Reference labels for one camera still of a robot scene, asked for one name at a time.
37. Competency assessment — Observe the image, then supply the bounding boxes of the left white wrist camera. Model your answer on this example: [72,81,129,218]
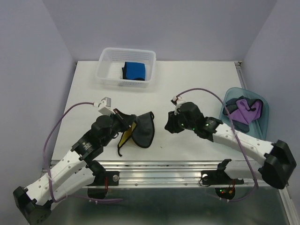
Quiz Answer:
[93,97,114,116]

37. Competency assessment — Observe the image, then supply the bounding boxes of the blue black towel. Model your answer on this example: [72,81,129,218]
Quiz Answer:
[122,62,146,81]

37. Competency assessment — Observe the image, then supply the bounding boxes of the translucent blue plastic bin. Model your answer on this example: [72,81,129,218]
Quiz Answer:
[219,87,269,140]

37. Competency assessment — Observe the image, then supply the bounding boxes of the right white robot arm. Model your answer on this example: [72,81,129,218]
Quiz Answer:
[165,102,297,189]

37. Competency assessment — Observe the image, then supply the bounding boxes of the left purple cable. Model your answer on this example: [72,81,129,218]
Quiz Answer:
[43,102,124,204]

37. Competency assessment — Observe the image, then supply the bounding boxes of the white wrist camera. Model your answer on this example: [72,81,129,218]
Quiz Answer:
[171,96,186,115]
[93,97,114,116]

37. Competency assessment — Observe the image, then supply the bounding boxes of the white perforated plastic basket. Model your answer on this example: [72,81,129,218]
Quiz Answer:
[95,47,156,88]

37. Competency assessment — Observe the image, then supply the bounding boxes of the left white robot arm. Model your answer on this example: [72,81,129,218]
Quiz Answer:
[13,109,136,225]

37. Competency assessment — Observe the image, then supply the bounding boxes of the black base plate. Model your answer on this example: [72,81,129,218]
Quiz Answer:
[87,171,120,199]
[199,170,244,200]

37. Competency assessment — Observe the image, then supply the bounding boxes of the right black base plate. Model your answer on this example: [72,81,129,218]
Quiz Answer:
[199,170,244,200]

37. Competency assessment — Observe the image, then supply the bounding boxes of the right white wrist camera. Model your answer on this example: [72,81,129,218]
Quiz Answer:
[171,96,186,115]

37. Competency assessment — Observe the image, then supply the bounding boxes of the purple towel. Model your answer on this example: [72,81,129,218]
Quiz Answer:
[222,96,263,133]

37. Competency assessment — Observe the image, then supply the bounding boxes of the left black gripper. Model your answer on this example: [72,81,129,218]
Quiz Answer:
[102,108,135,146]

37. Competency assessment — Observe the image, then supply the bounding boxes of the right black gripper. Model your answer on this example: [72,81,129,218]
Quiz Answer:
[163,108,195,134]

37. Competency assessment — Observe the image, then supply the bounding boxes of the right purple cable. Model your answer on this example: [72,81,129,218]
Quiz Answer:
[174,88,260,202]

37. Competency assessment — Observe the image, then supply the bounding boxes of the aluminium mounting rail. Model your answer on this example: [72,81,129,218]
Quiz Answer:
[97,160,253,188]

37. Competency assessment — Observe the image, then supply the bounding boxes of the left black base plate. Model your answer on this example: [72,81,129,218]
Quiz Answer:
[87,171,120,199]

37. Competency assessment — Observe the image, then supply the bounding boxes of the purple cable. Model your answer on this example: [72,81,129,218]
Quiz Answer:
[43,102,124,204]
[174,88,260,202]

